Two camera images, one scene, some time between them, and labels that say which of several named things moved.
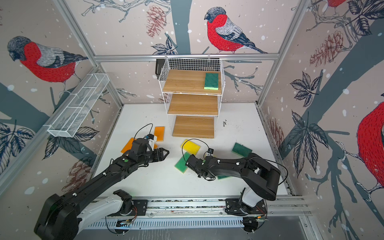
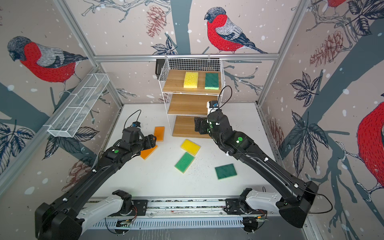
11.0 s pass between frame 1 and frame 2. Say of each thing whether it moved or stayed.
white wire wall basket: stayed
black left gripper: moved
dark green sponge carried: stayed
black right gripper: moved
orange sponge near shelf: stayed
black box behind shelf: stayed
